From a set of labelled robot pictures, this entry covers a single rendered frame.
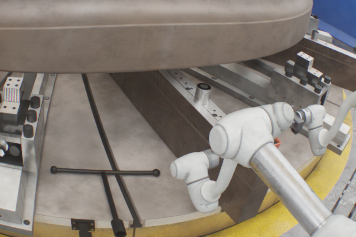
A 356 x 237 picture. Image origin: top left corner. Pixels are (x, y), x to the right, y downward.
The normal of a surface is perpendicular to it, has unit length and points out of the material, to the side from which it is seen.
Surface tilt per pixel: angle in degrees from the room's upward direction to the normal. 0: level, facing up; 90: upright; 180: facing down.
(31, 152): 90
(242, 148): 77
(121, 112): 0
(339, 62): 90
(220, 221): 90
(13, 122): 90
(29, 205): 0
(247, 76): 0
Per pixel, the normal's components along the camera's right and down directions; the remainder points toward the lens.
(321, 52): -0.28, 0.44
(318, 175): 0.16, -0.86
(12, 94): 0.11, 0.51
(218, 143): -0.87, 0.10
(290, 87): -0.62, 0.30
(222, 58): 0.53, 0.49
